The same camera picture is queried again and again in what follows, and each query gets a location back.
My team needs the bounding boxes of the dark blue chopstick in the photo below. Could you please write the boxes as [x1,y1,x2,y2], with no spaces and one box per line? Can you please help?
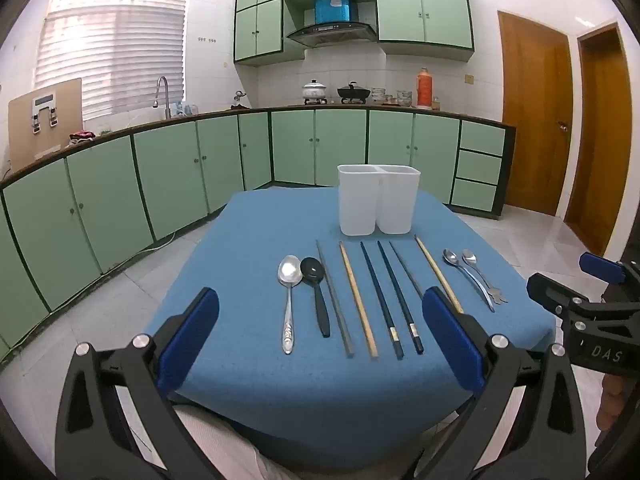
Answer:
[377,240,425,354]
[360,241,404,360]

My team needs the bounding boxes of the black wok with lid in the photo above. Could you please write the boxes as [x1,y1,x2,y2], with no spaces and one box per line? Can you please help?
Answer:
[336,81,372,104]

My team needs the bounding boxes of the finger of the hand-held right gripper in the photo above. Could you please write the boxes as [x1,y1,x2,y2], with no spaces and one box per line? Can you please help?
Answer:
[579,253,640,291]
[526,272,601,318]

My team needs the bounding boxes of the black plastic spoon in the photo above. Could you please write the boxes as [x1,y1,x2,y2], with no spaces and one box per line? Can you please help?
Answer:
[300,257,332,338]

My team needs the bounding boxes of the brown wooden door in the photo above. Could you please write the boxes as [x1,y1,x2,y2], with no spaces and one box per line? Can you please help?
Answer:
[497,10,574,217]
[564,22,633,257]

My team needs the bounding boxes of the person's white trousers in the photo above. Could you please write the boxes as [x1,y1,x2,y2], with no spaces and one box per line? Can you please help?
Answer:
[172,404,463,480]

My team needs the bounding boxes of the green upper wall cabinets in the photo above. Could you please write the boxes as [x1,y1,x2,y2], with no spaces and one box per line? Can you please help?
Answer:
[234,0,475,67]

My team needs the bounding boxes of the blue box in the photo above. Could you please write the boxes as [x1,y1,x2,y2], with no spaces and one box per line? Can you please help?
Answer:
[314,0,359,25]

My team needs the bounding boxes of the brown cardboard box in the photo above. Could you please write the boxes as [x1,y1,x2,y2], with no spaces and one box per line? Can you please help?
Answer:
[7,78,83,173]

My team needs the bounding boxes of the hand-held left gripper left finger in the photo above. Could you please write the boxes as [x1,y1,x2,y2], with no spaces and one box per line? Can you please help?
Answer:
[54,287,236,480]

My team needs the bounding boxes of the white window blinds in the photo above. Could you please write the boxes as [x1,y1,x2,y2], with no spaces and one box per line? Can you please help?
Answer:
[35,0,193,123]

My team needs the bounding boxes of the light wooden chopstick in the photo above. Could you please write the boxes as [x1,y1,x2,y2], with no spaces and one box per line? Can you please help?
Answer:
[338,241,380,360]
[414,234,465,315]

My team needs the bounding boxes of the grey metal chopstick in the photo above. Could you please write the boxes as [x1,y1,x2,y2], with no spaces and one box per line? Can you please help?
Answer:
[389,241,426,298]
[315,239,356,359]

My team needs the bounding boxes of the orange thermos flask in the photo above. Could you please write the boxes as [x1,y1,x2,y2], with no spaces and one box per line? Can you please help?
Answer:
[416,67,433,110]

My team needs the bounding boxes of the large silver spoon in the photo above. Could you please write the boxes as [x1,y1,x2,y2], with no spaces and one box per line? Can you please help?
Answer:
[277,254,303,355]

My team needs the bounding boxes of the white two-compartment utensil holder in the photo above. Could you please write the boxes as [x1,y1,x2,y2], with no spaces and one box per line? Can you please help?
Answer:
[336,163,421,237]

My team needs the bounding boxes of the group of glass jars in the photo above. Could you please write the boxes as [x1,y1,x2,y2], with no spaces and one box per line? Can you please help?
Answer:
[371,87,414,107]

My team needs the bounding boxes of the small silver spoon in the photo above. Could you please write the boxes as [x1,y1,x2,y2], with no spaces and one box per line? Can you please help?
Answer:
[461,249,509,307]

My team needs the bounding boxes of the green lower kitchen cabinets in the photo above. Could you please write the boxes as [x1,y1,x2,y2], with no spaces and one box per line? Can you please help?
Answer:
[0,107,516,366]

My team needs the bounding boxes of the blue table cloth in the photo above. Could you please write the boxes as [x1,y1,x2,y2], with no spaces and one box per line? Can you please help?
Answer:
[145,187,558,471]

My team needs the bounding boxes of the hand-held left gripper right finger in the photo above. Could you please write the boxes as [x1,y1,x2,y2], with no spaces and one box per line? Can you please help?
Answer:
[415,286,588,480]

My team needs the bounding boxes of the black range hood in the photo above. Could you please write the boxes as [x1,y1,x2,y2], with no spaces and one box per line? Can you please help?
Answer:
[286,21,378,50]

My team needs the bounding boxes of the white cooking pot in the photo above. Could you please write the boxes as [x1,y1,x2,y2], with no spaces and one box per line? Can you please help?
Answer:
[301,79,328,103]

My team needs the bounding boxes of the chrome kitchen faucet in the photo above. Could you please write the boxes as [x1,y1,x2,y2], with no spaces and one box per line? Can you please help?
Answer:
[152,76,171,121]

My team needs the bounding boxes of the person's right hand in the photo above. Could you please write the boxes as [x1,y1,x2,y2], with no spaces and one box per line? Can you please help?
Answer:
[596,374,628,428]

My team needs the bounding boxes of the silver spoon with curved handle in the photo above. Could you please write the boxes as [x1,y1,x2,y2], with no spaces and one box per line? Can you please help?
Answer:
[442,249,496,313]

